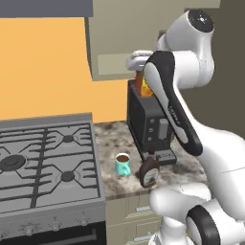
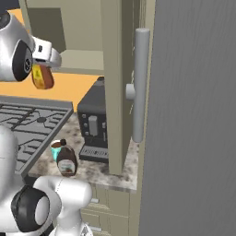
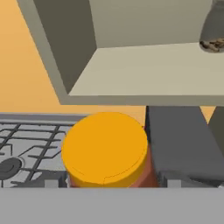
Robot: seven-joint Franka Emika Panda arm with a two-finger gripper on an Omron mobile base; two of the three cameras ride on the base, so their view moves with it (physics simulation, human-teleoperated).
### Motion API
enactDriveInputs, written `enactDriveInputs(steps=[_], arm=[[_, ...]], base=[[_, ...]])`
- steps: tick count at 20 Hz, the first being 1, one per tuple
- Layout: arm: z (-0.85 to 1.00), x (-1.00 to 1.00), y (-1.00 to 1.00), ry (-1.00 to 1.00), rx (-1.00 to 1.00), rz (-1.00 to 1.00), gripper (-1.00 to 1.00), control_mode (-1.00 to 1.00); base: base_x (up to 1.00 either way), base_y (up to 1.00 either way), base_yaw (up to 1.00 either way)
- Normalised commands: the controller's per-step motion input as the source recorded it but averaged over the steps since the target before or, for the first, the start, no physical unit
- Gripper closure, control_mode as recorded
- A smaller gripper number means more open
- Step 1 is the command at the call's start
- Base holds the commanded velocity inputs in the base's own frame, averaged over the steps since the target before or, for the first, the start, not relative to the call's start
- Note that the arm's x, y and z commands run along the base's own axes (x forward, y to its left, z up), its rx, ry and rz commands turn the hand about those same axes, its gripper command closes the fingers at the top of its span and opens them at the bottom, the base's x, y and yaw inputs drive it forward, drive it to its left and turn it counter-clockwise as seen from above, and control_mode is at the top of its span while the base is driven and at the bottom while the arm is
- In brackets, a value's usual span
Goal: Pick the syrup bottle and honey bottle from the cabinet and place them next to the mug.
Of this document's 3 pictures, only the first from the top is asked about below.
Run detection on silver drawer handle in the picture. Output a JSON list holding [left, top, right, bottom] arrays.
[[133, 233, 153, 243], [135, 205, 151, 213]]

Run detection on teal mug with coffee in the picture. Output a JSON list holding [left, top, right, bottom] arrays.
[[114, 152, 132, 177]]

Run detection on black coffee machine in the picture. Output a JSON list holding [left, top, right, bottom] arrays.
[[125, 78, 178, 166]]

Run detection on brown syrup bottle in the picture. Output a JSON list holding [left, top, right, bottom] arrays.
[[138, 152, 161, 189]]

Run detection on beige wall cabinet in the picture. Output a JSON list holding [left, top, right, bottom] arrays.
[[83, 0, 222, 82]]

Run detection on grey stove knob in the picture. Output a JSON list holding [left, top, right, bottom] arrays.
[[21, 224, 38, 236], [78, 215, 92, 227], [49, 221, 63, 233]]

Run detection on orange honey bottle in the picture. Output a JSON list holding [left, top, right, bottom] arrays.
[[135, 70, 155, 98]]

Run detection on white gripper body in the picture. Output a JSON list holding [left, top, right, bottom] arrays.
[[125, 49, 155, 73]]

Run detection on grey range hood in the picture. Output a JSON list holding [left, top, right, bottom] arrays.
[[0, 0, 95, 19]]

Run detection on grey gas stove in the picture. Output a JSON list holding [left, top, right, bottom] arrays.
[[0, 111, 107, 245]]

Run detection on beige base cabinet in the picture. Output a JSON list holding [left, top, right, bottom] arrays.
[[104, 192, 165, 245]]

